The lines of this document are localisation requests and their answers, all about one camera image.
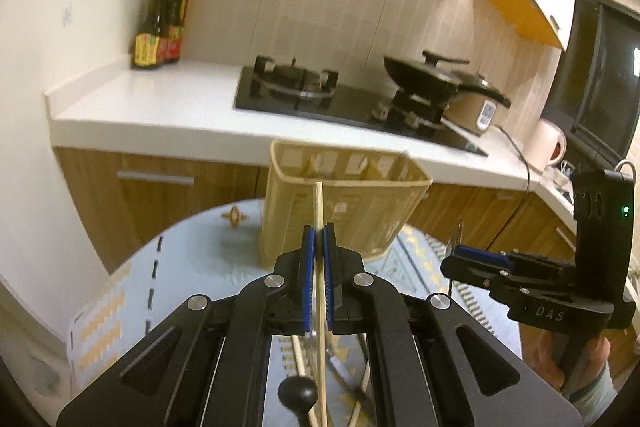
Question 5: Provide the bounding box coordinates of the black ladle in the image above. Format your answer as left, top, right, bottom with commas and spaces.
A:
277, 374, 319, 427

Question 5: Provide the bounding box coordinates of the white electric kettle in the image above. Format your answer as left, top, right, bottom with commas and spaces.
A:
526, 119, 569, 174

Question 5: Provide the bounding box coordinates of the tan rice cooker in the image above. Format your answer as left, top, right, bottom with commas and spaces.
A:
446, 73, 501, 138

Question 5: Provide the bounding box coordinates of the red label sauce bottle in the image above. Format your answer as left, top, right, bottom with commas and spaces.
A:
162, 0, 192, 64

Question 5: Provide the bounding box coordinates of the black gas stove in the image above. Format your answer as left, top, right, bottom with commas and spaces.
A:
233, 54, 490, 158

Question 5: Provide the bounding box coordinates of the wooden chopstick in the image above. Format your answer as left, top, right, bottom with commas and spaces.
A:
291, 340, 321, 427
312, 183, 329, 427

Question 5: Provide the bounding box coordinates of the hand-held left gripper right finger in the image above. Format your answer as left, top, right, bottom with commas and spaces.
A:
322, 224, 584, 427

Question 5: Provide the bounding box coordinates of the black wok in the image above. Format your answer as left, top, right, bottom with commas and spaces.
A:
382, 55, 513, 110

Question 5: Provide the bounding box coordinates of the dark window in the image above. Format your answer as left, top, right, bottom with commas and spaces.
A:
539, 0, 640, 168

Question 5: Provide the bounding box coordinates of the dark soy sauce bottle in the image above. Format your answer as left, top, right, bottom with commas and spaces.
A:
130, 0, 169, 70

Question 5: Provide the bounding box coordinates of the metal drawer handle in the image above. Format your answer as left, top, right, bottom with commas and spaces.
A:
555, 226, 577, 252
117, 170, 196, 187

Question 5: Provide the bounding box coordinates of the beige plastic utensil basket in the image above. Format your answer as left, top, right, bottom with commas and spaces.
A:
259, 139, 434, 259

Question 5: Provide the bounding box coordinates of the white refrigerator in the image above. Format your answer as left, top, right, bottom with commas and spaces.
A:
0, 0, 164, 358

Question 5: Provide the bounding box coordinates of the metal fork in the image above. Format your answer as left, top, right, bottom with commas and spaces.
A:
449, 220, 464, 299

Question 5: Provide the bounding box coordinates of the person's right hand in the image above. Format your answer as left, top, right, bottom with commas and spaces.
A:
529, 336, 613, 403

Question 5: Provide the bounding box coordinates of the black power cable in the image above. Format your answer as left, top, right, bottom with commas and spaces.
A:
491, 123, 533, 208

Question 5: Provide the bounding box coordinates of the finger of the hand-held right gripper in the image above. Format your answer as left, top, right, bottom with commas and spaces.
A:
441, 254, 576, 309
457, 245, 576, 280

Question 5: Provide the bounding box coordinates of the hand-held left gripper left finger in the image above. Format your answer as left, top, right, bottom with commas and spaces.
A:
56, 226, 318, 427

